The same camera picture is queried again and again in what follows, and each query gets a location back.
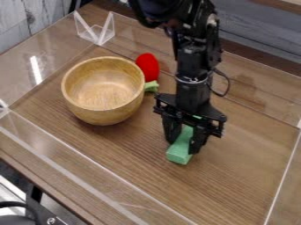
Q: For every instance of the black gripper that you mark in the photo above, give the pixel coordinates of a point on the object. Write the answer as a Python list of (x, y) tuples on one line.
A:
[(188, 107)]

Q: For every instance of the clear acrylic enclosure panel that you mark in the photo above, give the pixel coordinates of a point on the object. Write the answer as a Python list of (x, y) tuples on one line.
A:
[(101, 197)]

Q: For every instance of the light wooden bowl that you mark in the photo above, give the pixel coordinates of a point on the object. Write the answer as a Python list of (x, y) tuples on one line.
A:
[(103, 90)]

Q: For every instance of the green rectangular block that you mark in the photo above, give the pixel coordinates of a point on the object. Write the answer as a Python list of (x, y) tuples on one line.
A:
[(178, 149)]

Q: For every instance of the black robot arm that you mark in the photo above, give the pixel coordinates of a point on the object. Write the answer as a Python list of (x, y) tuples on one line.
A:
[(192, 24)]

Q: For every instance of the black metal table bracket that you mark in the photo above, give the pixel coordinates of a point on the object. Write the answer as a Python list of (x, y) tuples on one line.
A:
[(43, 215)]

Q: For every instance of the red plush strawberry toy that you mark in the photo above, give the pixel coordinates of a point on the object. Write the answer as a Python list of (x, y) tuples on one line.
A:
[(149, 65)]

